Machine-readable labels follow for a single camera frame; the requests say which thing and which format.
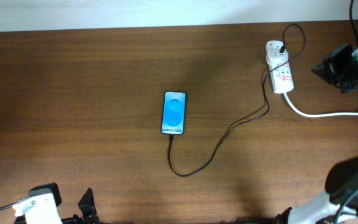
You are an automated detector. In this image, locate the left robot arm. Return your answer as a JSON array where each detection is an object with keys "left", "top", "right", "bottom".
[{"left": 12, "top": 188, "right": 101, "bottom": 224}]

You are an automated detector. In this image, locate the white power strip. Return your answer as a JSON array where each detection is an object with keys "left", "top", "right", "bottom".
[{"left": 265, "top": 40, "right": 295, "bottom": 95}]

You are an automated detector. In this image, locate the black charging cable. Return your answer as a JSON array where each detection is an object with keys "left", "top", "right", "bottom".
[{"left": 167, "top": 24, "right": 306, "bottom": 178}]

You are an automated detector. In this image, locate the white charger plug adapter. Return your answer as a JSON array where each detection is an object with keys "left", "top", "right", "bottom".
[{"left": 266, "top": 49, "right": 288, "bottom": 66}]

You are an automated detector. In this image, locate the white power strip cord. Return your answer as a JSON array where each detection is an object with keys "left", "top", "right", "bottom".
[{"left": 282, "top": 81, "right": 358, "bottom": 118}]

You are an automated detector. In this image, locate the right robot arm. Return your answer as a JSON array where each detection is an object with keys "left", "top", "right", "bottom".
[{"left": 266, "top": 41, "right": 358, "bottom": 223}]

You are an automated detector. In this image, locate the blue Galaxy smartphone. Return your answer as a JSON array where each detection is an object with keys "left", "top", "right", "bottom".
[{"left": 161, "top": 91, "right": 186, "bottom": 135}]

